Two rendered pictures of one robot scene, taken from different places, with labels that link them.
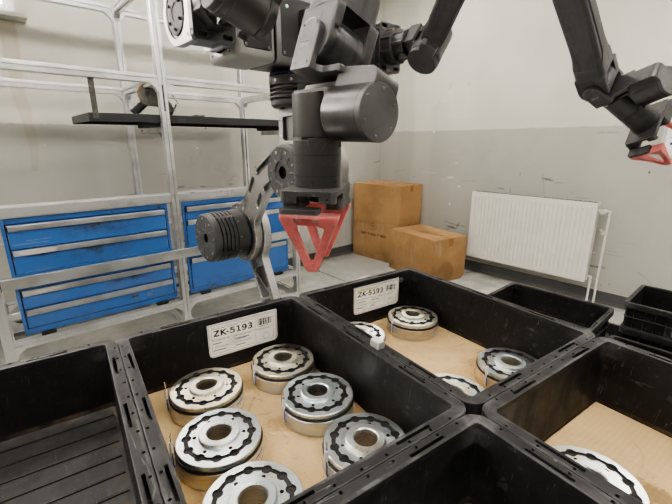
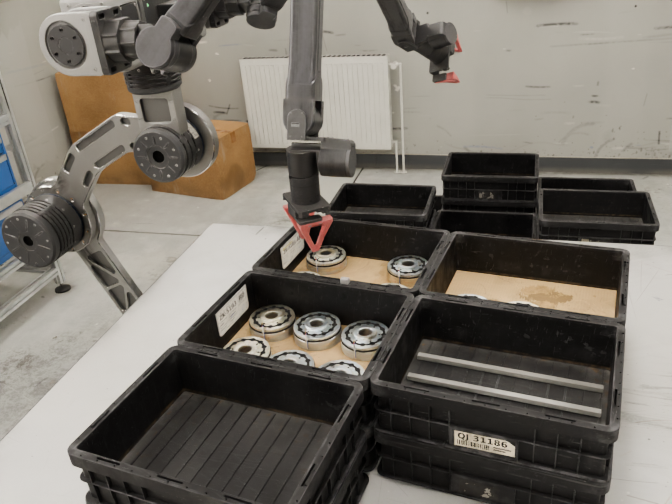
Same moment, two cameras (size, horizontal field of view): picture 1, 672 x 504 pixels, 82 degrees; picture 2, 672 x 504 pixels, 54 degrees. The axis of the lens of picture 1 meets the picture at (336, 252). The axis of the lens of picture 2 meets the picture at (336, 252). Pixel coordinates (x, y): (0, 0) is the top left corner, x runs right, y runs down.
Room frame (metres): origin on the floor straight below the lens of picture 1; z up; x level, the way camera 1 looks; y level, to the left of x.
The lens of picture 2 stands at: (-0.56, 0.58, 1.66)
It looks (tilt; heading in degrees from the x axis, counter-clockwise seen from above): 28 degrees down; 330
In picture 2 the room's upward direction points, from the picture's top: 5 degrees counter-clockwise
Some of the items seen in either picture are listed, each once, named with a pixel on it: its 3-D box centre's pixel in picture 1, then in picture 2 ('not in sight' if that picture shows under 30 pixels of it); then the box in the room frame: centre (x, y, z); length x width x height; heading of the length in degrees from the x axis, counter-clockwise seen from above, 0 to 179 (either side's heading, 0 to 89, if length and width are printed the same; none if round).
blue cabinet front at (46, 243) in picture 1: (101, 264); not in sight; (1.92, 1.21, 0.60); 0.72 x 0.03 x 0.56; 132
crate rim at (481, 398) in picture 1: (429, 318); (353, 253); (0.61, -0.16, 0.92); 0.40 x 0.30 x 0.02; 34
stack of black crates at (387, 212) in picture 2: (537, 353); (384, 247); (1.43, -0.83, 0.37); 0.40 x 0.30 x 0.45; 42
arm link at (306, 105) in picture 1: (320, 116); (305, 160); (0.47, 0.02, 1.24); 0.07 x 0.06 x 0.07; 41
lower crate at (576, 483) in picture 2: not in sight; (497, 424); (0.11, -0.14, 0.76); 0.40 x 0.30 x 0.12; 34
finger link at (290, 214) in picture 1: (314, 231); (311, 227); (0.46, 0.03, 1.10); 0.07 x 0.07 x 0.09; 79
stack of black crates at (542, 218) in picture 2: not in sight; (589, 259); (0.83, -1.37, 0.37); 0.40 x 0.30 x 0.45; 42
